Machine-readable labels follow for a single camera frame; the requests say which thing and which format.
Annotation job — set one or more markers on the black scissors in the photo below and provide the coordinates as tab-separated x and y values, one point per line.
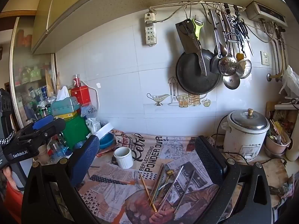
190	25

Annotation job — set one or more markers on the black metal tongs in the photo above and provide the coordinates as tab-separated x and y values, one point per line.
241	29

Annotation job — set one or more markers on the crumpled rag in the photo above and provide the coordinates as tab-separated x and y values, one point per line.
286	189

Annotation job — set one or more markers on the steel cleaver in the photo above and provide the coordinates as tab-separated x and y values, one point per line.
188	39

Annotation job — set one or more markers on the brown chopstick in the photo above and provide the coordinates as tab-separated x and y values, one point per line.
156	182

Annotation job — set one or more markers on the steel slotted skimmer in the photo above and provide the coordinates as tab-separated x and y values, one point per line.
227	66

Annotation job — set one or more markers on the white printed packet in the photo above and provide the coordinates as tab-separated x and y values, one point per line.
93	124

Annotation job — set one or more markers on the teal tissue box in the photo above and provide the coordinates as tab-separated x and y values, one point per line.
65	106

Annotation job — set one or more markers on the green chopstick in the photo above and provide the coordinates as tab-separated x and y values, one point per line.
160	185

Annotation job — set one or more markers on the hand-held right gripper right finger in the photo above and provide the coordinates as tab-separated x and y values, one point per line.
208	159

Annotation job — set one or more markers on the white ceramic cup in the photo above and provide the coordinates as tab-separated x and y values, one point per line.
123	158

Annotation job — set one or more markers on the white rice cooker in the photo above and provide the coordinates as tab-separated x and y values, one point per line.
245	135

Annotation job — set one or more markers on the white plastic bag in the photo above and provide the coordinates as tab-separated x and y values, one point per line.
290	81

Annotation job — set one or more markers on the fork with gold ornament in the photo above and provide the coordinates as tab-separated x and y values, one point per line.
169	173

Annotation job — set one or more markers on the beige upper cabinet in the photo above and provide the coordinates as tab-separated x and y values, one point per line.
93	11

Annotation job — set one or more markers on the person's left forearm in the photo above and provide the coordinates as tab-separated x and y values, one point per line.
14	203

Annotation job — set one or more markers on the blue bowl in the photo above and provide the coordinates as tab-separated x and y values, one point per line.
106	142

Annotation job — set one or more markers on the red tin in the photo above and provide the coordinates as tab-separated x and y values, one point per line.
80	95

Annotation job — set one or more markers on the green peeler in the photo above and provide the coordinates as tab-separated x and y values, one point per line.
198	29

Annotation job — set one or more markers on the green box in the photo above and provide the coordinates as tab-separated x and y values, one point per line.
74	130

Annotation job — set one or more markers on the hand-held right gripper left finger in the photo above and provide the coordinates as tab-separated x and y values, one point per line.
85	161

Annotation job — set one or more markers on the gold chopstick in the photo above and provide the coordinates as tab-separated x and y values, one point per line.
148	193

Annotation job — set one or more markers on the dark grey chopstick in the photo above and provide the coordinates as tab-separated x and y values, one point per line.
184	191

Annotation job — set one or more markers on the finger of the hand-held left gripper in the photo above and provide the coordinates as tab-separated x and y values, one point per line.
55	127
43	122

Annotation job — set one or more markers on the pink utensil holder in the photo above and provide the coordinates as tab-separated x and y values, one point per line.
276	147

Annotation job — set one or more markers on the newspaper print tablecloth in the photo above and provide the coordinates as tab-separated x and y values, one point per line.
144	149

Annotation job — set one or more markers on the clear plastic bag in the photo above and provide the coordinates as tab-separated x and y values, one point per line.
88	109

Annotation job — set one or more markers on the white power strip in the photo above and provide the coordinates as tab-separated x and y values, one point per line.
150	30

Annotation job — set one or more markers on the yellow box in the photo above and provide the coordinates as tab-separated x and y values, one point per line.
67	115

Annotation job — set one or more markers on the metal hanging rail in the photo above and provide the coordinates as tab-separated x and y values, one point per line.
177	4

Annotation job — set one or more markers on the person's left hand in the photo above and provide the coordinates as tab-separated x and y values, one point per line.
7	172

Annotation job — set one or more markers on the large steel pot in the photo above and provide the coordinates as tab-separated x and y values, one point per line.
193	79

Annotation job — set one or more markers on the glass door cabinet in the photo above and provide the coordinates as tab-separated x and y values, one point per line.
32	74

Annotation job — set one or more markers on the white wall socket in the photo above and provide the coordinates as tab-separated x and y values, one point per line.
265	58

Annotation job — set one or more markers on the silver chopstick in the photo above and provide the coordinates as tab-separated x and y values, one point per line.
171	188

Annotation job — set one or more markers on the white water heater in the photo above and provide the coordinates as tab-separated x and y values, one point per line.
264	11

